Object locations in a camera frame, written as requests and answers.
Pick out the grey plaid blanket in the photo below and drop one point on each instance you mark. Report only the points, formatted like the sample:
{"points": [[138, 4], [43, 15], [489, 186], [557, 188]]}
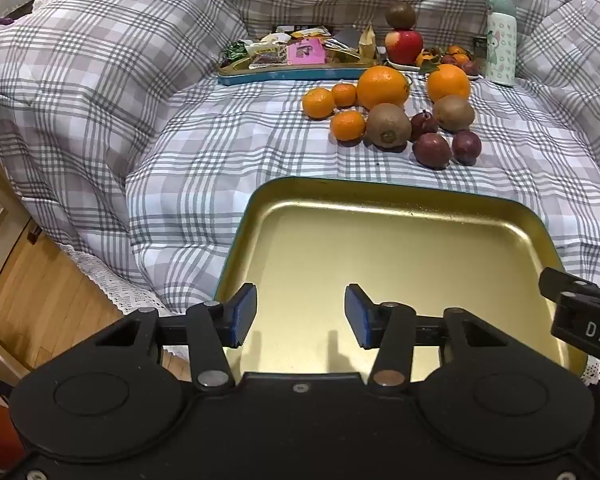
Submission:
{"points": [[180, 135]]}

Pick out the green candy wrapper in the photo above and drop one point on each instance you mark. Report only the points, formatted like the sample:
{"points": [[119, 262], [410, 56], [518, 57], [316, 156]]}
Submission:
{"points": [[236, 51]]}

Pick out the dark brown round fruit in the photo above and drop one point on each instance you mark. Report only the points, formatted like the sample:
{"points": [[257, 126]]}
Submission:
{"points": [[401, 15]]}

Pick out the brown kiwi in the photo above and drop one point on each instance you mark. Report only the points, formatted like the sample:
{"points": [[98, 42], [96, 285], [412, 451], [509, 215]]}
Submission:
{"points": [[388, 125], [453, 112]]}

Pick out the large orange with leaves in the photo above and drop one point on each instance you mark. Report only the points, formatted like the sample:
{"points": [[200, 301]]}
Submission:
{"points": [[447, 84]]}

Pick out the red apple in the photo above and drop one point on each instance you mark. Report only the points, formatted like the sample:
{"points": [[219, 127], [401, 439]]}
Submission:
{"points": [[404, 46]]}

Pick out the small mandarin with leaves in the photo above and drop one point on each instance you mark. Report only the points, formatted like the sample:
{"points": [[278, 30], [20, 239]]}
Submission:
{"points": [[424, 59]]}

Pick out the brown paper packet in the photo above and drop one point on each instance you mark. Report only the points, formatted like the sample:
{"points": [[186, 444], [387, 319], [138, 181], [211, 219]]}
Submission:
{"points": [[368, 42]]}

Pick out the yellow snack packet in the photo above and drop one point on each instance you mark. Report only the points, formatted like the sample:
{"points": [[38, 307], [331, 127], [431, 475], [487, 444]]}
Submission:
{"points": [[305, 34]]}

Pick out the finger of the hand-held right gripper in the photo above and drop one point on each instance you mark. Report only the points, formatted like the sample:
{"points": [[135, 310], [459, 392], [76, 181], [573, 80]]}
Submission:
{"points": [[562, 282]]}

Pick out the pale green patterned thermos bottle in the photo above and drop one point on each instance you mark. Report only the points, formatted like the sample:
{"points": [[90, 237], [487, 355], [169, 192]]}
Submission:
{"points": [[500, 40]]}

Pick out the white plate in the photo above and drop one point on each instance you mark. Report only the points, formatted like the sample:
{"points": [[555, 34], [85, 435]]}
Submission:
{"points": [[400, 66]]}

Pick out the dark red plum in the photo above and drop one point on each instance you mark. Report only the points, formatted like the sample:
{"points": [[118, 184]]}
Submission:
{"points": [[448, 59], [470, 68]]}

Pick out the small dark box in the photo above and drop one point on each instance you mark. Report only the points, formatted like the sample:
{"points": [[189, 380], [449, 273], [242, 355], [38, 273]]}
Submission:
{"points": [[479, 47]]}

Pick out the gold metal tray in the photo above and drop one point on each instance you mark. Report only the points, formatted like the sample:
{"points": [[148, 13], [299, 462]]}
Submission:
{"points": [[380, 250]]}

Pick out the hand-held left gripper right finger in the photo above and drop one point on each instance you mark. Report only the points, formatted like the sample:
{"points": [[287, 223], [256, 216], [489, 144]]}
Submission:
{"points": [[355, 312]]}

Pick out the large orange with stem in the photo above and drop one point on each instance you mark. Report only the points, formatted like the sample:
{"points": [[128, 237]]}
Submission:
{"points": [[382, 87]]}

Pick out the purple passion fruit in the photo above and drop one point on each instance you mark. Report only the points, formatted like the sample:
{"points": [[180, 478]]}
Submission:
{"points": [[424, 124], [432, 151], [466, 147]]}

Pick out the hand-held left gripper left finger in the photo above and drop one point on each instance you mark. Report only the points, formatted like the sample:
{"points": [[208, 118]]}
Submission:
{"points": [[246, 312]]}

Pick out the pink snack packet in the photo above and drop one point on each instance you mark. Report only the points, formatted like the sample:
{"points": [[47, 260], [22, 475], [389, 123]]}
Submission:
{"points": [[305, 52]]}

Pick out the grey snack packet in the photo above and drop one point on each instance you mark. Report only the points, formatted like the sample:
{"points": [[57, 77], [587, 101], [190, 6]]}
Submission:
{"points": [[347, 37]]}

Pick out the white lace bed skirt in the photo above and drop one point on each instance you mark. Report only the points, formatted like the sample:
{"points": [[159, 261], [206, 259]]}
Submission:
{"points": [[110, 285]]}

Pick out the dark red snack packet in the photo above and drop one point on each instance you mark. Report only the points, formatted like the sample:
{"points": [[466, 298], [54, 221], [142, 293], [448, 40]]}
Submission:
{"points": [[267, 56]]}

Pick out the teal snack tray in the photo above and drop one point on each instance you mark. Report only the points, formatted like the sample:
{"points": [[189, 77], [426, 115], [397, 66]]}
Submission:
{"points": [[300, 74]]}

